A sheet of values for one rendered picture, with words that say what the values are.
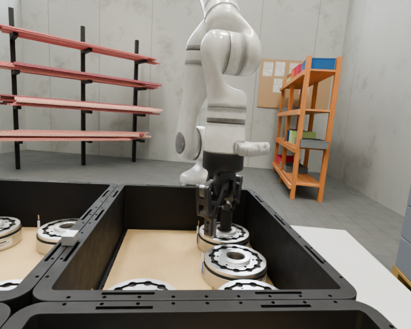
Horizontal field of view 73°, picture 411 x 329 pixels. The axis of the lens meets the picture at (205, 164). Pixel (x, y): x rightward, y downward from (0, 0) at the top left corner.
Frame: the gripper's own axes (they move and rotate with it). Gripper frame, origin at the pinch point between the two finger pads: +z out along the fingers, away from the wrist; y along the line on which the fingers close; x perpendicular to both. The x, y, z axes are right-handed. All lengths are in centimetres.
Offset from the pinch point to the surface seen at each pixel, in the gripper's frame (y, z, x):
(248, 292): 22.3, -4.2, 15.9
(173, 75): -469, -116, -400
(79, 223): 22.8, -4.5, -9.2
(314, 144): -359, 4, -56
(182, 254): 5.1, 5.5, -4.4
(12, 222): 20.8, 2.3, -34.1
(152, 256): 9.2, 5.4, -8.1
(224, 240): 0.7, 2.3, 1.8
